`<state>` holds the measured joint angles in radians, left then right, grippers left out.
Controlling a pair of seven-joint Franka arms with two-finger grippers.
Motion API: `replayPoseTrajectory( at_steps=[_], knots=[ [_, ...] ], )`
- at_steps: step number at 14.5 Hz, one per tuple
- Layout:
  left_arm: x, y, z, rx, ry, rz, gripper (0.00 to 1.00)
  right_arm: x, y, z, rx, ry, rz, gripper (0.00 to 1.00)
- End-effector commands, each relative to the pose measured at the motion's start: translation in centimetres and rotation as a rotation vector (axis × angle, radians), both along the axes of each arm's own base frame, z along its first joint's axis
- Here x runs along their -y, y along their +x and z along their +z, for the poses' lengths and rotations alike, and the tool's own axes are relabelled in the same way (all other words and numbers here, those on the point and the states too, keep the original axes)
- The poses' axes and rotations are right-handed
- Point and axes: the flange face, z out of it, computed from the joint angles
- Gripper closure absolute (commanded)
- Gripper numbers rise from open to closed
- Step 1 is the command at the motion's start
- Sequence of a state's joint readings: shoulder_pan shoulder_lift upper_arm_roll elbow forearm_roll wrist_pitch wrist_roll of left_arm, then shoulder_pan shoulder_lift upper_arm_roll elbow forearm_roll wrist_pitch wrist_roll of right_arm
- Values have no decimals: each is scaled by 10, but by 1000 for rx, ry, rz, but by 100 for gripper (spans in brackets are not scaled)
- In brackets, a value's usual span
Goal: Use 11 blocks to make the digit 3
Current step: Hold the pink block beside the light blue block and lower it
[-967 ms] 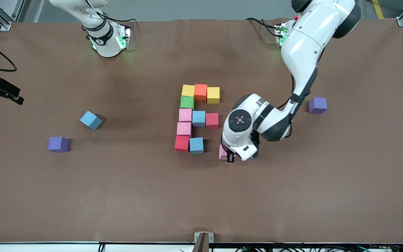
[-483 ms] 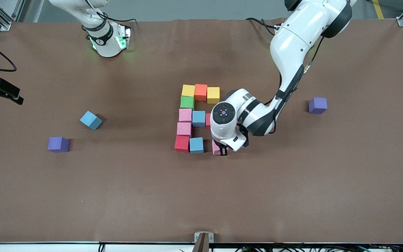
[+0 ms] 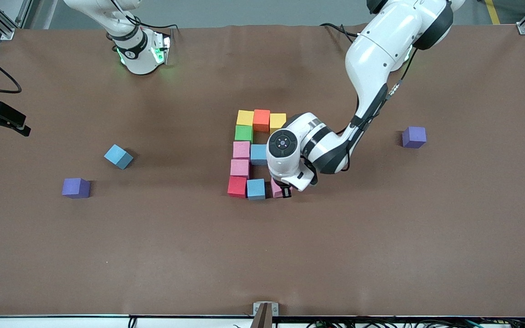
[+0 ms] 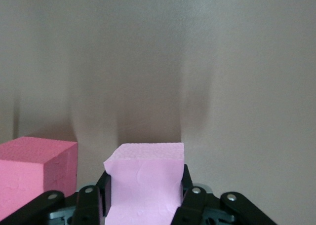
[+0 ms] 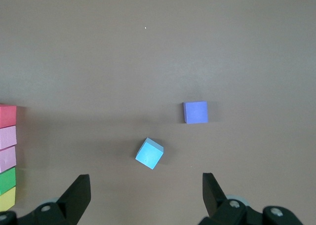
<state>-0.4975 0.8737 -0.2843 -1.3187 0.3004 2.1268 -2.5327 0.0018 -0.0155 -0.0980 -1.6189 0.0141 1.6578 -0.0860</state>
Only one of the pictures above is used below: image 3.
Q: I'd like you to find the pink foam cube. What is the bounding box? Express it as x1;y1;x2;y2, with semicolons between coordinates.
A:
232;141;252;160
270;178;293;199
230;159;250;178

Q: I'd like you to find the light blue foam cube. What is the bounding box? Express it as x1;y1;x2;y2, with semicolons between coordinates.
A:
250;144;268;166
104;144;134;170
247;179;266;201

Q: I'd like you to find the red foam cube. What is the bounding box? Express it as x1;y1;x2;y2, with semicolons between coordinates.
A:
227;176;248;199

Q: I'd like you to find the green foam cube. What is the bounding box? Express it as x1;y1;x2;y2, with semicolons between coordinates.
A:
234;125;254;143

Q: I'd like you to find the orange foam cube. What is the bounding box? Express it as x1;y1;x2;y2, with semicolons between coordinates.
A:
253;109;271;133

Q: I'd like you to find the brown table mat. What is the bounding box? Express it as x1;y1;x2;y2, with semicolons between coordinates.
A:
0;23;525;318

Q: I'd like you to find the dark purple foam cube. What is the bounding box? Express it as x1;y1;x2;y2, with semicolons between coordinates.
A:
62;178;91;200

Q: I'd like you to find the violet foam cube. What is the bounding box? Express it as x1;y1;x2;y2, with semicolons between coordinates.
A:
401;126;427;149

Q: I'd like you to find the metal table edge bracket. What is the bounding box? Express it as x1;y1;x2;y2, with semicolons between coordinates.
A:
253;301;279;328

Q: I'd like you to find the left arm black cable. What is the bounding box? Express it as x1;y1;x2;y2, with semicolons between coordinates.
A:
342;46;418;173

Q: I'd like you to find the left arm base cable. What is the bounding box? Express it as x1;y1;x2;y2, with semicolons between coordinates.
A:
319;22;359;40

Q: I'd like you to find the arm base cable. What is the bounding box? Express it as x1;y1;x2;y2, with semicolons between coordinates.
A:
126;14;180;32
319;22;359;40

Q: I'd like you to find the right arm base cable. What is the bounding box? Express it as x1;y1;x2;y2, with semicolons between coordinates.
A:
126;14;180;32

